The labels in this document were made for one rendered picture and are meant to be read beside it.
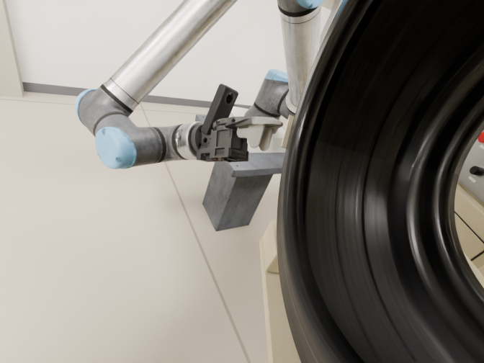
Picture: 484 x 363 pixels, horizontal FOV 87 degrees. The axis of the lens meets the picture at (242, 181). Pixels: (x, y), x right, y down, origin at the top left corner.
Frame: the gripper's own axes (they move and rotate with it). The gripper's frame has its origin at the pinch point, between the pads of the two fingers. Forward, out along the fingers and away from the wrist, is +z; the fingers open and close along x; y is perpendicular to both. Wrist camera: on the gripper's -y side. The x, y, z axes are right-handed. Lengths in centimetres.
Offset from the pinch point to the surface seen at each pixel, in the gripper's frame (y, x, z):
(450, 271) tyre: 25.0, -10.8, 26.7
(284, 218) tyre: 17.5, 10.2, 7.9
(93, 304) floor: 65, -10, -91
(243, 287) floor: 64, -71, -56
